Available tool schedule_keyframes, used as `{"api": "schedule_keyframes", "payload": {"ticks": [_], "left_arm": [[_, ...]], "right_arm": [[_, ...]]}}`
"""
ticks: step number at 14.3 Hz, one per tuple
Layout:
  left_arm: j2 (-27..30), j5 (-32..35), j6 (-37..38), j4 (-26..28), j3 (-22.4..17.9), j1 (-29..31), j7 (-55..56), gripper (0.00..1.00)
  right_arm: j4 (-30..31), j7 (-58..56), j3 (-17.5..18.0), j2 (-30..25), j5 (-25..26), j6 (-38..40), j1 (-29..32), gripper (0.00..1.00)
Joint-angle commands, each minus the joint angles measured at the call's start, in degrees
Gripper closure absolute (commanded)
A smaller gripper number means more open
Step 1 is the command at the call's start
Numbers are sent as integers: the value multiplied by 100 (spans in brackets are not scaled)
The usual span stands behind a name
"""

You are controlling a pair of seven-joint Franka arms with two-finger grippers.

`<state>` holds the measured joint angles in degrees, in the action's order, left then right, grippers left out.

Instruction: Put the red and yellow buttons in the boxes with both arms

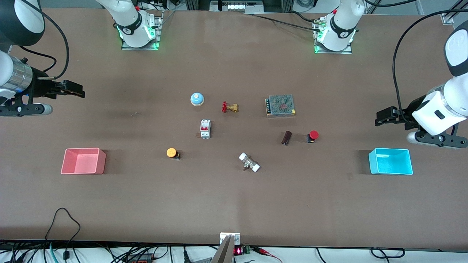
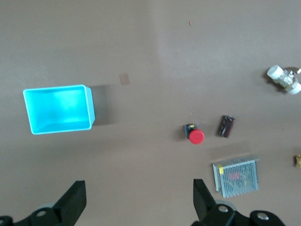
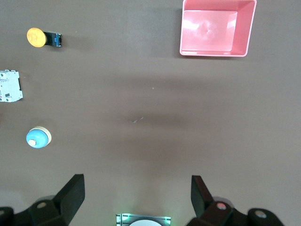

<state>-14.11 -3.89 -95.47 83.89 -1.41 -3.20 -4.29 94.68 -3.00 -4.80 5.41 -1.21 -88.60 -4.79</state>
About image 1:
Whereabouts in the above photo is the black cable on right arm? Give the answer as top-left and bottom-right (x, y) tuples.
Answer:
(20, 0), (70, 80)

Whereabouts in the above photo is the cyan plastic box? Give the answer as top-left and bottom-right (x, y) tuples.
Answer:
(368, 148), (414, 176)

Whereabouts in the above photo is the pink plastic box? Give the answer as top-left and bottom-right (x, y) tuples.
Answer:
(60, 148), (107, 175)

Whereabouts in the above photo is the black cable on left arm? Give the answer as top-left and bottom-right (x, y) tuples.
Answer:
(392, 9), (468, 122)

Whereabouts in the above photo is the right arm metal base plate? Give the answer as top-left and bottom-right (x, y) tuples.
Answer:
(121, 10), (164, 51)

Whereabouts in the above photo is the metal mesh power supply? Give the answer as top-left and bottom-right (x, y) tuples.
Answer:
(265, 94), (296, 118)

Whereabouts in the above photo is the red alligator clip lead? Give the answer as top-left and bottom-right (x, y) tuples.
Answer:
(252, 247), (283, 263)

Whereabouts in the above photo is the grey front camera stand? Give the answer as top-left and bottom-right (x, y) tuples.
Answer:
(211, 235), (235, 263)

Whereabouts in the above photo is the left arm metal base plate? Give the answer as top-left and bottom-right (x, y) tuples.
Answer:
(314, 43), (353, 55)

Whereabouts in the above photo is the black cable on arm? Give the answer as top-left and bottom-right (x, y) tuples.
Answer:
(20, 0), (70, 80)
(392, 9), (468, 122)

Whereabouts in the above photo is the thin black looped table cable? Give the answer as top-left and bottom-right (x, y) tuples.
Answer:
(45, 207), (81, 242)

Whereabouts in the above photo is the teal cable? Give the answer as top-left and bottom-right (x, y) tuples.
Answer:
(48, 242), (60, 263)

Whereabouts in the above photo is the black orange power strip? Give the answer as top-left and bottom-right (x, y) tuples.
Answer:
(125, 253), (155, 263)

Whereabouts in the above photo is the black coiled floor cable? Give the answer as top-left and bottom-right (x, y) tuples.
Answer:
(370, 247), (405, 259)

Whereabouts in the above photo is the black cable to arm base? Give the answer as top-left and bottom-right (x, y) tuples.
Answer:
(244, 12), (319, 30)

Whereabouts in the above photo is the metal fitting with white caps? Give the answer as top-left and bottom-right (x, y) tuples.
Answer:
(238, 152), (261, 173)

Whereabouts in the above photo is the white table edge bracket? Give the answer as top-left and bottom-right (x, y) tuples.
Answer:
(220, 232), (241, 245)

